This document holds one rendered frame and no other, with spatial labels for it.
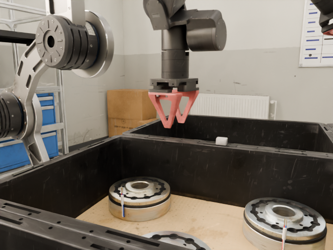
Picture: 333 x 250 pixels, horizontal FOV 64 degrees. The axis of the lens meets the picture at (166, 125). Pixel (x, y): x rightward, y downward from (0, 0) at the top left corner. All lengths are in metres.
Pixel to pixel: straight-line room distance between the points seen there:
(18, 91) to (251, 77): 2.74
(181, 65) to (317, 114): 2.89
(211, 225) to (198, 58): 3.35
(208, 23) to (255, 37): 2.96
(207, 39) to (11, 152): 2.04
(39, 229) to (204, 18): 0.40
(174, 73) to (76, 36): 0.34
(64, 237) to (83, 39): 0.63
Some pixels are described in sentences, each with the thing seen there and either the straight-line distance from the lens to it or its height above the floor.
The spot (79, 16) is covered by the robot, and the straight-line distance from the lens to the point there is 0.82.
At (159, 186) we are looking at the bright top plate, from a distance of 0.47.
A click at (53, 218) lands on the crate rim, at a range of 0.26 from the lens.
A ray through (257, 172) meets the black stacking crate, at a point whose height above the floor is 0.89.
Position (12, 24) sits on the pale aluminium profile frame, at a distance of 3.10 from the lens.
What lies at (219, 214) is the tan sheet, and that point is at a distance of 0.46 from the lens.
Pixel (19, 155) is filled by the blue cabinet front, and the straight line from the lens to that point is 2.41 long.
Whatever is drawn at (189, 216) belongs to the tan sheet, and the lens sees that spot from 0.45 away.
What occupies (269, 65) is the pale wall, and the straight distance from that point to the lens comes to 3.40.
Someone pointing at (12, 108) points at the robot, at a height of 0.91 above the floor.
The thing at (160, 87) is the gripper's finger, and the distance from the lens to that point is 0.55.
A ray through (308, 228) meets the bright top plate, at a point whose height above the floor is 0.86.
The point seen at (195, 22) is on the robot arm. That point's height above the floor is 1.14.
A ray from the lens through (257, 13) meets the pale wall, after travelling 3.50.
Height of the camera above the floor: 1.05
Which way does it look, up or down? 11 degrees down
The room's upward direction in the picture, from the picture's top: straight up
